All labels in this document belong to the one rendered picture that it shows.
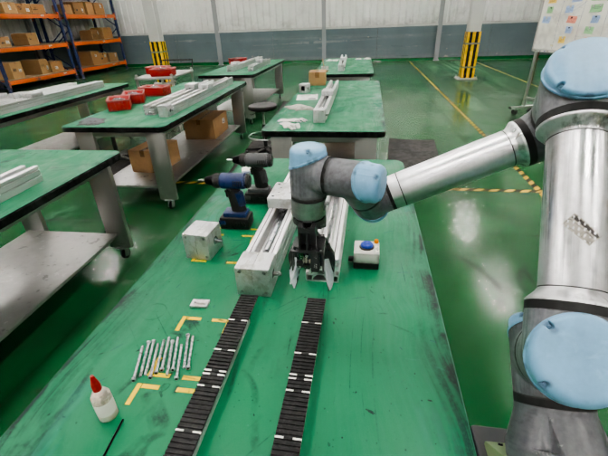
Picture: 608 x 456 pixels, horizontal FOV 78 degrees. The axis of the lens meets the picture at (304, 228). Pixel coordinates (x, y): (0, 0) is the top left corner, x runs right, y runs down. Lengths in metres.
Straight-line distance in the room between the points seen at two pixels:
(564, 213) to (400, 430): 0.49
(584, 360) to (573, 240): 0.16
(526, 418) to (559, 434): 0.05
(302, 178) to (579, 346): 0.50
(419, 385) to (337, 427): 0.21
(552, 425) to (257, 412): 0.52
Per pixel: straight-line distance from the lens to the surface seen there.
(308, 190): 0.74
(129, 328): 1.13
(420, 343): 1.00
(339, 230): 1.26
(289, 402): 0.83
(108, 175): 2.73
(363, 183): 0.69
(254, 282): 1.09
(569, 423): 0.75
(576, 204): 0.65
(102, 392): 0.90
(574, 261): 0.63
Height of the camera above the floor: 1.48
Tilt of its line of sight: 29 degrees down
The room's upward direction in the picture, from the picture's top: 2 degrees counter-clockwise
